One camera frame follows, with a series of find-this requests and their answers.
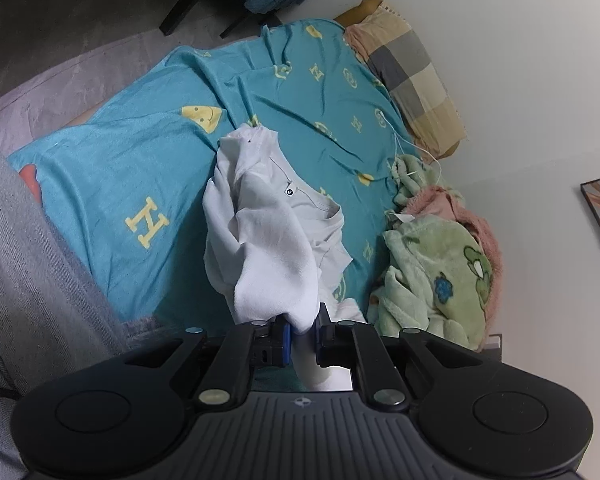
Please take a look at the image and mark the white t-shirt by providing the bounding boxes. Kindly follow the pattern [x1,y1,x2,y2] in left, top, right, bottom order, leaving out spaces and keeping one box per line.
[201,122,368,394]

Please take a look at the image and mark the green plush blanket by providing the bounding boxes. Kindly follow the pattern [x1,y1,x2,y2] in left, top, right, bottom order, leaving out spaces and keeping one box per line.
[367,155,493,351]

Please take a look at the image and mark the pink fleece blanket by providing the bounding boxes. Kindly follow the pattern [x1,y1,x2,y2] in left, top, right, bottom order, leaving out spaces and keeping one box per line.
[401,185,504,330]

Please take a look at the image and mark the teal patterned bed sheet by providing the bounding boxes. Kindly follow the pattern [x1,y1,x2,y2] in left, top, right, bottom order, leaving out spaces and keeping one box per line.
[8,19,415,330]

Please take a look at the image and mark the grey trouser leg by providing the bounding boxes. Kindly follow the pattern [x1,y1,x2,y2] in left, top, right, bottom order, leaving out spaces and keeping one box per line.
[0,153,172,479]

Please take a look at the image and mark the checkered beige grey pillow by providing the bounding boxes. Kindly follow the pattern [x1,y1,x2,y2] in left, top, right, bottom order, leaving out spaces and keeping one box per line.
[336,0,466,159]

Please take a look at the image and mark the white charging cable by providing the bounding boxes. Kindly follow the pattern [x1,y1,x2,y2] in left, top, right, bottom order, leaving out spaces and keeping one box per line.
[374,88,444,181]

